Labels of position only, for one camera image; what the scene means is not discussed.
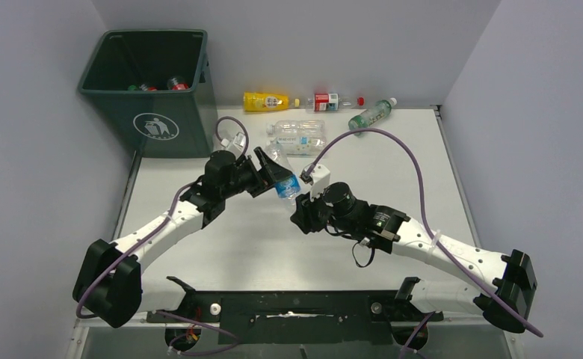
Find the dark green trash bin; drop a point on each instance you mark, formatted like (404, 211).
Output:
(167, 124)

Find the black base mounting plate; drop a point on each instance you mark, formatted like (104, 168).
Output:
(295, 317)

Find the red label bottle red cap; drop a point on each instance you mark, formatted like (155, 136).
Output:
(332, 102)

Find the blue green label water bottle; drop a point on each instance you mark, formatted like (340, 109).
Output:
(223, 134)

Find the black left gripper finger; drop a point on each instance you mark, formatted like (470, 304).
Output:
(262, 187)
(274, 163)

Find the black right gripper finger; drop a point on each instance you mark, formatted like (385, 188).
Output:
(302, 219)
(304, 202)

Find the white blue label tea bottle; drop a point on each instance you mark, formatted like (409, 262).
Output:
(301, 145)

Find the clear unlabelled bottle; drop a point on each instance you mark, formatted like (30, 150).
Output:
(296, 127)

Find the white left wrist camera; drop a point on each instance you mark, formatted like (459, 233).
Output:
(236, 144)

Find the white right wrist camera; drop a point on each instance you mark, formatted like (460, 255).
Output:
(318, 177)

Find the dark green label bottle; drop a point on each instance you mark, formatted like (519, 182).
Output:
(142, 87)

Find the red label bottle front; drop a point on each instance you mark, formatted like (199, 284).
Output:
(177, 83)

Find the aluminium frame rail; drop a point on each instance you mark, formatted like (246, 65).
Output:
(454, 338)

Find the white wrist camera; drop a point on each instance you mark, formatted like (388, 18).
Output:
(318, 177)
(236, 144)

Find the blue label crushed bottle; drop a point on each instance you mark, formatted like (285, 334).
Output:
(287, 185)

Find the green tinted bottle white cap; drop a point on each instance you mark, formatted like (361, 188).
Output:
(370, 116)

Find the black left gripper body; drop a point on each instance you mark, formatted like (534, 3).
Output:
(246, 175)

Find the yellow juice bottle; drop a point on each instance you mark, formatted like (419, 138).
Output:
(266, 102)

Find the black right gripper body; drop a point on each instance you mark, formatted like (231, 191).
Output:
(320, 215)

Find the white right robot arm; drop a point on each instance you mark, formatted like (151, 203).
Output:
(500, 287)

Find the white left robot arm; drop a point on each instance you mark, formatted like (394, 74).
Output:
(111, 284)

